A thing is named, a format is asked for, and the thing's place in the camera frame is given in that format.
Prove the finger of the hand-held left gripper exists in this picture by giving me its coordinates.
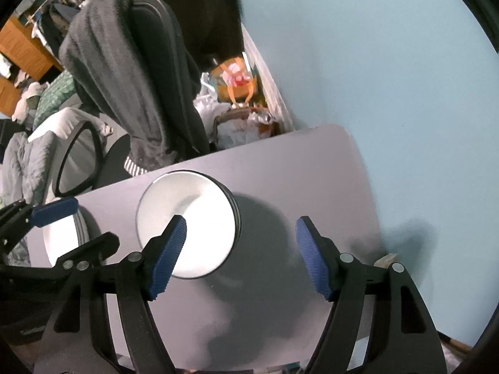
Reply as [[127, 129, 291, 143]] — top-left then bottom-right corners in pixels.
[[0, 232, 121, 275], [0, 197, 80, 258]]

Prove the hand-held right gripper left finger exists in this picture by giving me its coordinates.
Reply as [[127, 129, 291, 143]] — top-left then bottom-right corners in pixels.
[[33, 215, 188, 374]]

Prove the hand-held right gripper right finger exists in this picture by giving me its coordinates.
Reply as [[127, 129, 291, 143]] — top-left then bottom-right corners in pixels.
[[295, 216, 447, 374]]

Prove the white ribbed bowl black rim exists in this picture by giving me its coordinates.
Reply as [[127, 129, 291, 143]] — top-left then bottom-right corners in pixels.
[[42, 206, 92, 269]]

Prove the large white plate black rim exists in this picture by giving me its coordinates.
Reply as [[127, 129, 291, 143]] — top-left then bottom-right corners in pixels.
[[211, 175, 242, 251], [136, 170, 239, 280]]

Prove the grey comforter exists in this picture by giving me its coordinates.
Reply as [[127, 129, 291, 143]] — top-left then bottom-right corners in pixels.
[[0, 107, 103, 208]]

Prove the striped cloth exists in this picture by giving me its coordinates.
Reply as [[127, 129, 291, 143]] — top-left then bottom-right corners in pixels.
[[124, 156, 149, 177]]

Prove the green patterned blanket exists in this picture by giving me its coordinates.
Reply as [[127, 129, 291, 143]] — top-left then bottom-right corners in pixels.
[[33, 70, 79, 130]]

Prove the trash bin with white liner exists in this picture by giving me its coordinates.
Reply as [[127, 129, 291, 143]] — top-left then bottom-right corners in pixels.
[[211, 107, 282, 151]]

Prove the dark grey towel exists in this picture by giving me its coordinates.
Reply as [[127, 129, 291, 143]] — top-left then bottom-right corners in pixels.
[[58, 0, 211, 173]]

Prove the white plastic bag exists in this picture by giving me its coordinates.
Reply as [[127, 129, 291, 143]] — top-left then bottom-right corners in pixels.
[[193, 93, 231, 118]]

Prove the wooden cabinet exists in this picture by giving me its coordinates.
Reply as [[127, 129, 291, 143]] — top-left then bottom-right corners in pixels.
[[0, 16, 64, 117]]

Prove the orange bag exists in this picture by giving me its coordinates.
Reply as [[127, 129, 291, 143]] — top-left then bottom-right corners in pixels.
[[211, 56, 259, 107]]

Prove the black office chair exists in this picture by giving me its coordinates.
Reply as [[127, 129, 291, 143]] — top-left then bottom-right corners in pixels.
[[55, 0, 213, 200]]

